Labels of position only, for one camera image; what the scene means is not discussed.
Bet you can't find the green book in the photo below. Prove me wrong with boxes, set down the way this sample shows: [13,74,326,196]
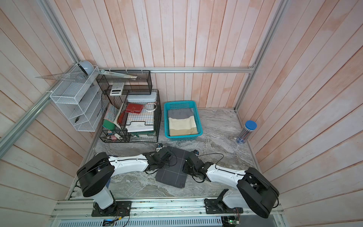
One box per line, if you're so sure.
[103,104,119,131]

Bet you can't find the teal plastic basket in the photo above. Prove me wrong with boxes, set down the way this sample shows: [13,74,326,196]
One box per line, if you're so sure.
[164,101,203,141]

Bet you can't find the red wallet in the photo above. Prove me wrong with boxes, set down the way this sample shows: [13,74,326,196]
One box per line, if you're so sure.
[125,103,144,114]

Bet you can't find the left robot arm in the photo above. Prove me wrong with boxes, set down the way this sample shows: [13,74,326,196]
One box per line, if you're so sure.
[76,148,174,217]

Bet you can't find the beige grey pillowcase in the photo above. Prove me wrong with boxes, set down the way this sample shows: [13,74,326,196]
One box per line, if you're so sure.
[167,108,198,137]

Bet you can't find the black wire organizer rack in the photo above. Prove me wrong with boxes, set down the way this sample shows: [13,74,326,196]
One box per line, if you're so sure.
[100,89,162,143]

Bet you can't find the clear triangle ruler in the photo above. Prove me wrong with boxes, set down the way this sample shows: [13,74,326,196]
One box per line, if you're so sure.
[36,72,87,83]

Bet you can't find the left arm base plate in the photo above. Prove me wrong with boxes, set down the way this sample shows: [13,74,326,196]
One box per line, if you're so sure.
[91,201,132,218]

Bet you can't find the white calculator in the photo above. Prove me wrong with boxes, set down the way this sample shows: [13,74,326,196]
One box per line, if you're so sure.
[110,82,124,96]

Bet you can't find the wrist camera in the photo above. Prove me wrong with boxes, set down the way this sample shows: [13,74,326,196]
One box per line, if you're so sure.
[193,149,199,156]
[155,143,164,152]

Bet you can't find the blue lid pencil tube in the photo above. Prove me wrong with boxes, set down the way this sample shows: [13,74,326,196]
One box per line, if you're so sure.
[236,120,257,144]

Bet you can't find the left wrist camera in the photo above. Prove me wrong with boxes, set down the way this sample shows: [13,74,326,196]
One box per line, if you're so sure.
[155,143,164,152]

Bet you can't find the white round alarm clock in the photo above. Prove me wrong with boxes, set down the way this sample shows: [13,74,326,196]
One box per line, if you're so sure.
[77,61,94,76]

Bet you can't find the checkered notebook stack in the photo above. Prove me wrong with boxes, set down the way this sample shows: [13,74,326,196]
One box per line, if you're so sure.
[125,103,157,132]

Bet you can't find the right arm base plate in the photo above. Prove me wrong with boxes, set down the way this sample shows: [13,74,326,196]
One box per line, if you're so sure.
[204,199,244,214]

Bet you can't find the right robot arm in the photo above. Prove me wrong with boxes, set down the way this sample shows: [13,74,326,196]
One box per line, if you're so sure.
[183,153,279,218]

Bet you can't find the white wire shelf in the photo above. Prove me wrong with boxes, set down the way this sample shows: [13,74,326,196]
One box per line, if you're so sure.
[50,65,102,132]

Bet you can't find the white pencil case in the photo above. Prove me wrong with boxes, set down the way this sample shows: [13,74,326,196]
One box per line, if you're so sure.
[127,91,157,103]

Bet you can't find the dark grid pillowcase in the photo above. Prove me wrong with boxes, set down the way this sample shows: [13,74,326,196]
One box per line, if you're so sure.
[155,147,190,188]

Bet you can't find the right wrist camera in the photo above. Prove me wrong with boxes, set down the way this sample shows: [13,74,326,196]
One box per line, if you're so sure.
[193,149,199,156]

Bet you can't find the black wire top basket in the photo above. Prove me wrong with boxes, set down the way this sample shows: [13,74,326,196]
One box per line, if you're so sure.
[96,69,153,96]

